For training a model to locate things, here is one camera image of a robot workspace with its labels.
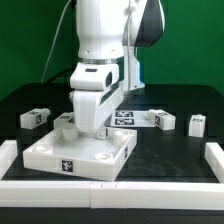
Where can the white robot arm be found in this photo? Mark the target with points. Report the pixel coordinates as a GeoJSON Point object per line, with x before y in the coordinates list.
{"type": "Point", "coordinates": [108, 32]}

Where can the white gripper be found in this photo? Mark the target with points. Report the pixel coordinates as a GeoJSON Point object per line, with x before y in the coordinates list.
{"type": "Point", "coordinates": [97, 93]}

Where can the white square table top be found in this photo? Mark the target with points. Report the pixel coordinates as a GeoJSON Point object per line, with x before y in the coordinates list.
{"type": "Point", "coordinates": [69, 152]}

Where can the white U-shaped fence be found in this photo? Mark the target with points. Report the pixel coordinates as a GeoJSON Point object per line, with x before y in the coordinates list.
{"type": "Point", "coordinates": [91, 194]}

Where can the white sheet with fiducial markers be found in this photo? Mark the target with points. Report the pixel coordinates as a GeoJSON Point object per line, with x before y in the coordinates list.
{"type": "Point", "coordinates": [130, 118]}

